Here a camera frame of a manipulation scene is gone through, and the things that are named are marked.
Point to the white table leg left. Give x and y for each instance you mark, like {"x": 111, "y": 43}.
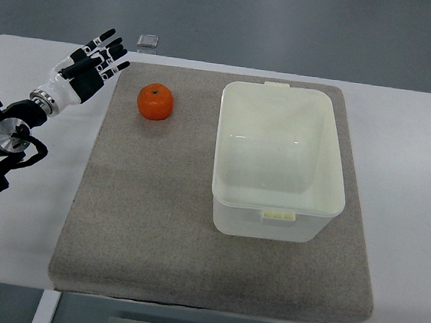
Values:
{"x": 46, "y": 307}

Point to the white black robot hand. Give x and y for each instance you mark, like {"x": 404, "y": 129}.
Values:
{"x": 58, "y": 92}

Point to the grey felt mat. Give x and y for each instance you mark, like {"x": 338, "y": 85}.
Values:
{"x": 140, "y": 226}

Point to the white plastic box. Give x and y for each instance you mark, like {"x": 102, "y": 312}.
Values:
{"x": 277, "y": 170}

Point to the small clear plastic case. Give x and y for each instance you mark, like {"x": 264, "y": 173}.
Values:
{"x": 147, "y": 41}

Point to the orange fruit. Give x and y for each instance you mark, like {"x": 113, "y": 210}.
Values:
{"x": 155, "y": 102}

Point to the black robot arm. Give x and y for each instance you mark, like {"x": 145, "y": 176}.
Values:
{"x": 18, "y": 147}

